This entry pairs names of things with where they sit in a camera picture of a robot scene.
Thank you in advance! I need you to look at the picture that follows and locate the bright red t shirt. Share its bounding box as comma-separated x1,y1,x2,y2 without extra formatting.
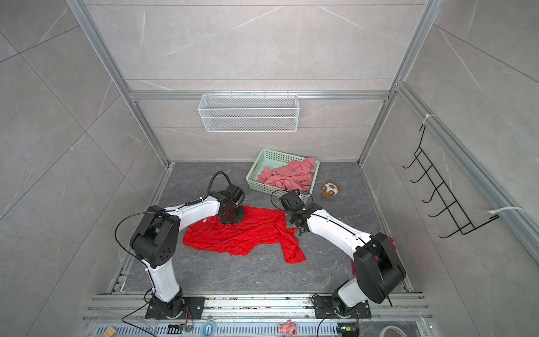
182,206,306,264

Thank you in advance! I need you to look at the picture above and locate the pink plush toy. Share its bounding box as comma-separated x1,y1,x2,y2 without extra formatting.
277,320,299,337

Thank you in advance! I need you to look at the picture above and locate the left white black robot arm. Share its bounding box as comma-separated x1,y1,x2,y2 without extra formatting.
129,183,245,319

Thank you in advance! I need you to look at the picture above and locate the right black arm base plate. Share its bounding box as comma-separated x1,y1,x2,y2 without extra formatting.
310,294,372,320

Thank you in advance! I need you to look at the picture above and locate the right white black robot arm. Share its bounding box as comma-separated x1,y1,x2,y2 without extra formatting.
279,190,407,315

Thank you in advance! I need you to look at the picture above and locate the small wooden block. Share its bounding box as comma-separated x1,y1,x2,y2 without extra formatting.
102,326,118,337

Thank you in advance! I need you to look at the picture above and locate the light green plastic basket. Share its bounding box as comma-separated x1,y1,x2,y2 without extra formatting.
246,149,320,203

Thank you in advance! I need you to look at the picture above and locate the pink t shirt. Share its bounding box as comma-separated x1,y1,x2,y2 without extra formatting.
258,158,317,192

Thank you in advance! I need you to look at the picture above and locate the brown white plush toy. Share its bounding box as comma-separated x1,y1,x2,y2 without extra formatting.
321,181,342,199

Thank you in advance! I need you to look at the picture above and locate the black corrugated cable hose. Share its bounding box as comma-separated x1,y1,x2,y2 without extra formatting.
204,170,232,199

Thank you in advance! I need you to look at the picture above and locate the dark red folded t shirt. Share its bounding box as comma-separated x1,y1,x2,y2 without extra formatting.
351,237,397,276

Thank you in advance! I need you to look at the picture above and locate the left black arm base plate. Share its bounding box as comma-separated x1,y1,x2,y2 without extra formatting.
145,296,206,320

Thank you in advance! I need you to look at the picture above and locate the aluminium mounting rail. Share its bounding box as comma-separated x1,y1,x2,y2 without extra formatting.
82,293,434,322

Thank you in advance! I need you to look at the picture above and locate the black wire hook rack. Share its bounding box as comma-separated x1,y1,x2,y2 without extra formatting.
402,125,500,239

